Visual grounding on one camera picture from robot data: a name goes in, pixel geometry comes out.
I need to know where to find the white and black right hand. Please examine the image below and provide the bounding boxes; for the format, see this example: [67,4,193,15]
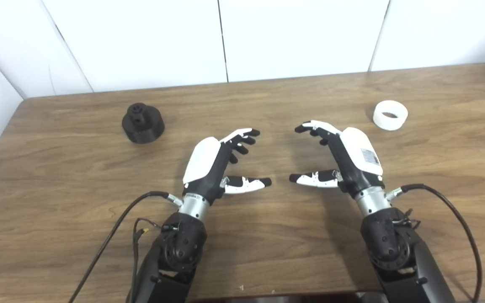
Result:
[289,120,384,198]

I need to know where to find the white and black left hand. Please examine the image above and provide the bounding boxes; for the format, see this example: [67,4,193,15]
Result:
[182,128,272,205]

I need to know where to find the white ring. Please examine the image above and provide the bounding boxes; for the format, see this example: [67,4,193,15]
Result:
[373,100,409,131]

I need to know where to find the round black part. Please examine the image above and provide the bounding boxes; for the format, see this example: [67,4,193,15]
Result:
[121,103,165,144]

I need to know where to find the black robot torso edge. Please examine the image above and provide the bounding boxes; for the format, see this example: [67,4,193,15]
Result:
[190,292,380,303]

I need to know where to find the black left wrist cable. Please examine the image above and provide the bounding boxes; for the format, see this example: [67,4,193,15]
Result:
[68,191,183,303]

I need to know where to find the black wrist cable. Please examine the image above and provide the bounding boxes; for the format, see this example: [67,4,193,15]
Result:
[68,191,183,303]
[386,183,483,303]

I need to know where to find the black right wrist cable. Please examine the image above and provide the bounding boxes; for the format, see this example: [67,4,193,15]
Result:
[386,183,483,303]

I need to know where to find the thin black wire loop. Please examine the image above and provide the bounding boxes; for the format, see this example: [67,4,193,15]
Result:
[393,209,421,229]

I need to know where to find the thin wire with yellow plug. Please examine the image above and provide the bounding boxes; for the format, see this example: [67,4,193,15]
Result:
[130,218,171,303]

